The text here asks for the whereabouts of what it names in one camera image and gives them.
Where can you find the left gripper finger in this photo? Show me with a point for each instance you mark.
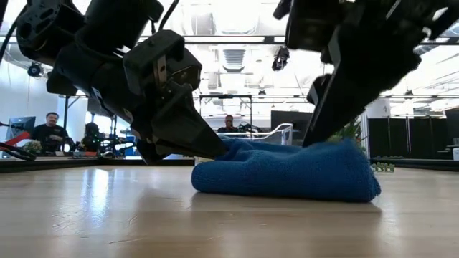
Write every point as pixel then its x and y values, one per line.
pixel 183 132
pixel 152 154

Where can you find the black partition screen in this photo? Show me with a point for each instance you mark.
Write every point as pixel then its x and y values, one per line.
pixel 394 136

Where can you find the black monitor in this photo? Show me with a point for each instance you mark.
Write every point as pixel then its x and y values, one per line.
pixel 287 118

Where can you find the background workstation frame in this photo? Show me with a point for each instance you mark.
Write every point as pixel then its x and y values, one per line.
pixel 65 107

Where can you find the blue microfiber towel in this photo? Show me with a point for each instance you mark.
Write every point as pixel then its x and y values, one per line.
pixel 287 172

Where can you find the silver ventilation duct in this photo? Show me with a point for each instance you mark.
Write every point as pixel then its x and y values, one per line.
pixel 233 59

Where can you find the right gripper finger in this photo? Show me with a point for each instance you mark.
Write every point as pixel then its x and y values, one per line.
pixel 319 89
pixel 337 107

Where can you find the black ceiling camera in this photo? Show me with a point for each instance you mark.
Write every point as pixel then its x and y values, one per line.
pixel 280 59
pixel 34 70

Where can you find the potted succulent plant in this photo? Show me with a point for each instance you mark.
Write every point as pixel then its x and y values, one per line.
pixel 349 132

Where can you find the clear plastic bin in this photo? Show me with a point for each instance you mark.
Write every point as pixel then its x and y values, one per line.
pixel 283 134

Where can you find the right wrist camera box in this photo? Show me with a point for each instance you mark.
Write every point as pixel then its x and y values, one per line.
pixel 308 25

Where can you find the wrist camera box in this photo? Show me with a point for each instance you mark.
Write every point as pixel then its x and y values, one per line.
pixel 157 57
pixel 308 25

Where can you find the person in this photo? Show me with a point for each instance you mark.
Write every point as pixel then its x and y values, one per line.
pixel 228 124
pixel 50 132
pixel 91 138

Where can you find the small desk monitor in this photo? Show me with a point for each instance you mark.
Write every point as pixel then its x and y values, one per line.
pixel 22 125

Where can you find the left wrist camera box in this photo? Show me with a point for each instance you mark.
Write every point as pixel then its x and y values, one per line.
pixel 157 57

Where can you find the small green bush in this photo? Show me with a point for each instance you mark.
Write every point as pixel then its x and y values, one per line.
pixel 33 147

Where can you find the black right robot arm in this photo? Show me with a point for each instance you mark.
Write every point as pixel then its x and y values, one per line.
pixel 430 14

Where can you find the black aluminium table frame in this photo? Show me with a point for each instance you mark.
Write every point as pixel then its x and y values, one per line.
pixel 89 163

